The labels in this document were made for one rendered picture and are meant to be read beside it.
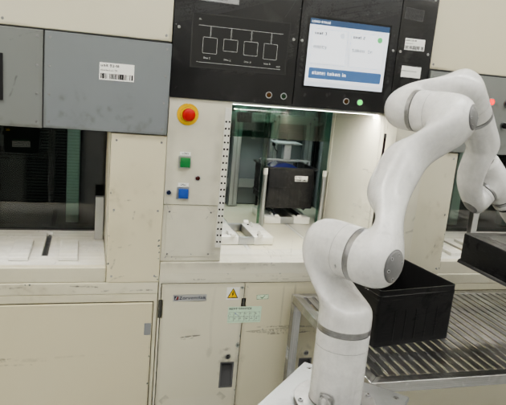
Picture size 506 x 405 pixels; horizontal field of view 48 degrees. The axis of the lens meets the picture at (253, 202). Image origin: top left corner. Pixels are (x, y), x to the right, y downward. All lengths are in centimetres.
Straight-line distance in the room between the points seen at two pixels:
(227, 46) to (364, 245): 87
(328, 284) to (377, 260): 15
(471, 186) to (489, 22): 75
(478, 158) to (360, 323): 62
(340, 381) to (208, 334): 80
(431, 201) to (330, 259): 99
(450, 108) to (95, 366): 136
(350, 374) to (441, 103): 63
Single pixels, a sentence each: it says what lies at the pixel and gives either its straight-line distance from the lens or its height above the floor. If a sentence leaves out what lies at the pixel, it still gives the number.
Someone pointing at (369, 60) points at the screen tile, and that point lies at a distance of 199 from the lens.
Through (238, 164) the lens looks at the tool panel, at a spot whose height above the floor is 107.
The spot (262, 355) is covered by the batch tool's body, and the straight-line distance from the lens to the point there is 212.
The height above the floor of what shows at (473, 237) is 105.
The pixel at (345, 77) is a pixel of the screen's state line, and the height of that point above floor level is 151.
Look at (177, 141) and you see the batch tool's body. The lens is 182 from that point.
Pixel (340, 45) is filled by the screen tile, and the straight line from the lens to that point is 195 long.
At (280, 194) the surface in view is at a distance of 249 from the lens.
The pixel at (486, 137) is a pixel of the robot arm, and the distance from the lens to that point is 163.
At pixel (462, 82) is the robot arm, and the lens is 149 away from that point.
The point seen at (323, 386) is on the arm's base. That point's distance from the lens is 135.
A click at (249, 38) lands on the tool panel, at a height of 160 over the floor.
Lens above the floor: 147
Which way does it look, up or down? 12 degrees down
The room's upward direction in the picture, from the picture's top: 5 degrees clockwise
